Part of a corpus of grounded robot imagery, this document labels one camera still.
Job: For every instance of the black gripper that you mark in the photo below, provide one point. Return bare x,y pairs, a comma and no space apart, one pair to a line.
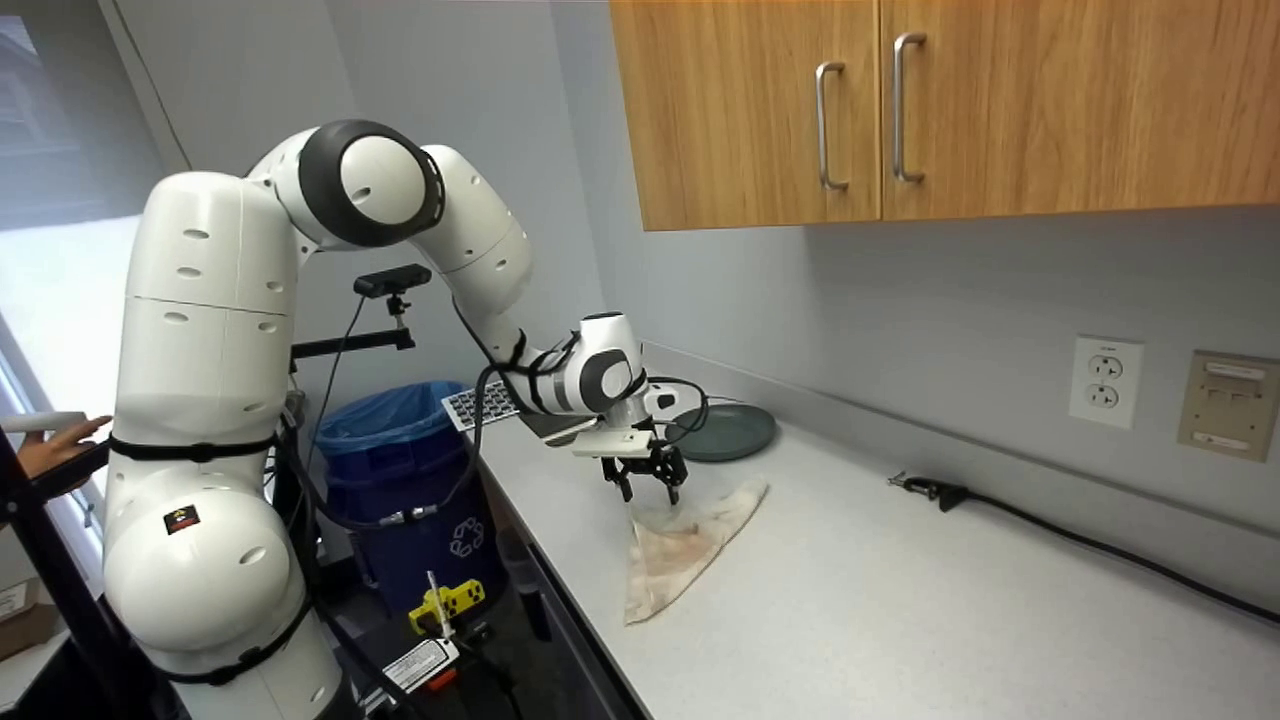
648,454

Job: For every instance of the stained beige towel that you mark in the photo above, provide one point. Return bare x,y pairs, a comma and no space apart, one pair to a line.
679,545

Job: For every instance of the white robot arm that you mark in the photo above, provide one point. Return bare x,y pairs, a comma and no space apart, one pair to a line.
198,565

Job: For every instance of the person hand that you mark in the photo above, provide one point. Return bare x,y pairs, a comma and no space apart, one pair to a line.
49,450

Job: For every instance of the dark green plate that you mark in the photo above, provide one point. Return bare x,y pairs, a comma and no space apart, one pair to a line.
726,433

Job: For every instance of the keyboard on counter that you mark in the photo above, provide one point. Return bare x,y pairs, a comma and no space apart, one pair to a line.
462,409

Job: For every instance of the yellow clamp tool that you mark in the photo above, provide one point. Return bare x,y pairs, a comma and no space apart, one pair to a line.
443,605

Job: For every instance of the blue recycling bin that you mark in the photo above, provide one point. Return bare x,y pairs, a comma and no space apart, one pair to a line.
399,470

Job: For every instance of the white power outlet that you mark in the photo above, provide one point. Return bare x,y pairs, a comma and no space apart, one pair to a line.
1104,381

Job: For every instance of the black camera on stand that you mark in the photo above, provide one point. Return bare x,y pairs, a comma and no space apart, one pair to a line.
391,282

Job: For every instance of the wooden wall cabinet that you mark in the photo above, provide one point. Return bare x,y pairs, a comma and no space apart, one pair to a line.
1012,108

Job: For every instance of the left silver cabinet handle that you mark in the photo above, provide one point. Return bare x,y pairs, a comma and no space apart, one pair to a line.
823,104

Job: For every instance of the silver cabinet handle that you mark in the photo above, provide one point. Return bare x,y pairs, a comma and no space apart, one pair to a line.
898,89
823,104

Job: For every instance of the right silver cabinet handle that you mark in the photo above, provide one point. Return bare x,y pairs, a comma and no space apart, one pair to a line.
898,89

